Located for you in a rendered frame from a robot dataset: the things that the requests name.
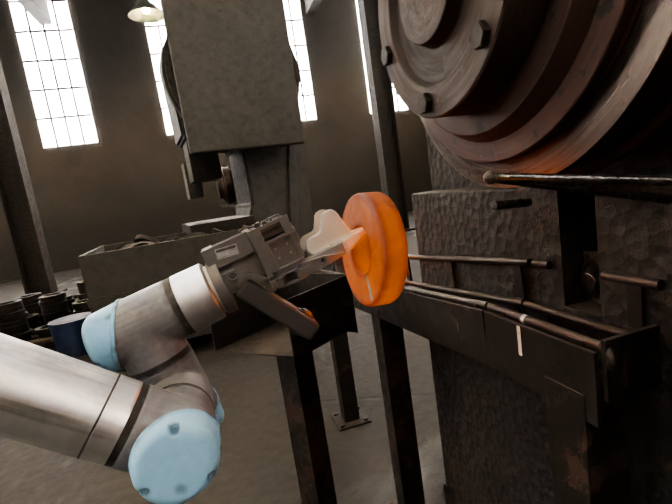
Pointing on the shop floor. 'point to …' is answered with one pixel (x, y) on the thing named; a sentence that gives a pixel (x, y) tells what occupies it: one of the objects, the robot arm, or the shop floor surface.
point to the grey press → (237, 107)
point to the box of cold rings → (143, 265)
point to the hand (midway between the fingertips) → (361, 236)
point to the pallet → (39, 314)
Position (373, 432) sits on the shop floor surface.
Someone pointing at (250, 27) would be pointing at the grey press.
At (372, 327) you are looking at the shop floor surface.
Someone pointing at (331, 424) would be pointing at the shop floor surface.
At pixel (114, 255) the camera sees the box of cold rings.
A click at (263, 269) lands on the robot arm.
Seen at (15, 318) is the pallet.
